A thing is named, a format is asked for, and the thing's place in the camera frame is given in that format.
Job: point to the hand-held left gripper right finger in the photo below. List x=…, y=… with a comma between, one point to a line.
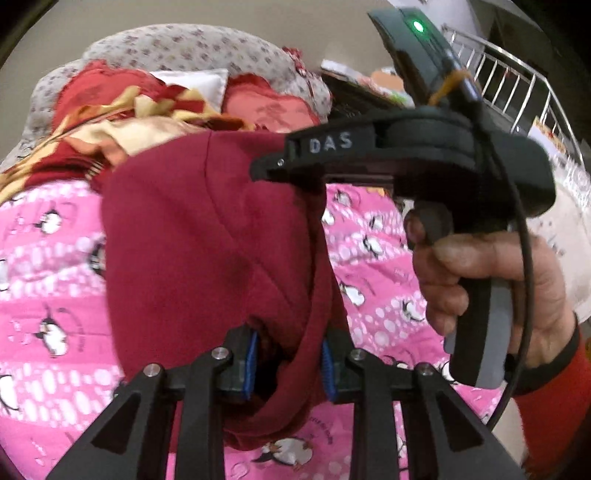
x=327, y=369

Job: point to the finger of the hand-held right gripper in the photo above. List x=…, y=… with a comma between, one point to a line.
x=286, y=168

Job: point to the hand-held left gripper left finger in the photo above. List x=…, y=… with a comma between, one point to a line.
x=251, y=364

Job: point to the maroon garment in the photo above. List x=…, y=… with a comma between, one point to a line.
x=184, y=230

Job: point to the person's right forearm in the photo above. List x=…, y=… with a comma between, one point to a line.
x=554, y=415

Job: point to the person's right hand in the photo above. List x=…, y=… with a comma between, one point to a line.
x=461, y=258

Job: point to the red pillow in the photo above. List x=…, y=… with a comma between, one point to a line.
x=101, y=83
x=277, y=110

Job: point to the pile of assorted packets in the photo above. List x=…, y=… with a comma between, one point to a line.
x=388, y=81

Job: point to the dark cabinet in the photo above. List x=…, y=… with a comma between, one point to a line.
x=355, y=99

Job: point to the metal railing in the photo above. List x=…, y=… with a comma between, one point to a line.
x=485, y=46

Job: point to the white pillow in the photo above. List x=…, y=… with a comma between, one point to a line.
x=203, y=87

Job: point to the white printed cloth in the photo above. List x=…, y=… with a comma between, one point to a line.
x=572, y=221

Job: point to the red and gold blanket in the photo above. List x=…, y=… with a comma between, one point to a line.
x=115, y=134

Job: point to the pink penguin print blanket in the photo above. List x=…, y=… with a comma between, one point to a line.
x=46, y=277

